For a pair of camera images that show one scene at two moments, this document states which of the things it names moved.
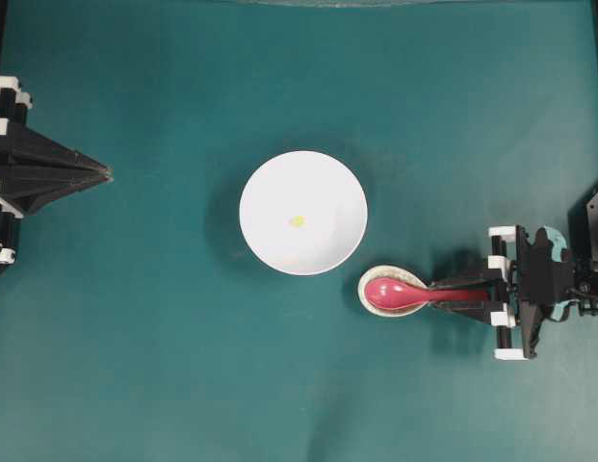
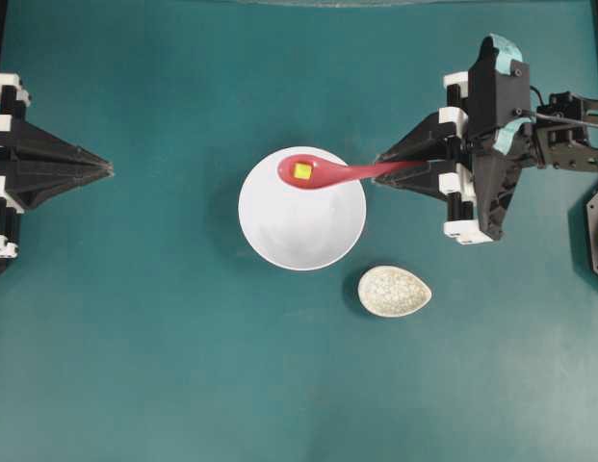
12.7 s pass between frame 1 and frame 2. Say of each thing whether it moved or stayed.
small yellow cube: moved
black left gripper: stayed
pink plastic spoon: moved
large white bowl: stayed
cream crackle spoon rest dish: stayed
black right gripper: moved
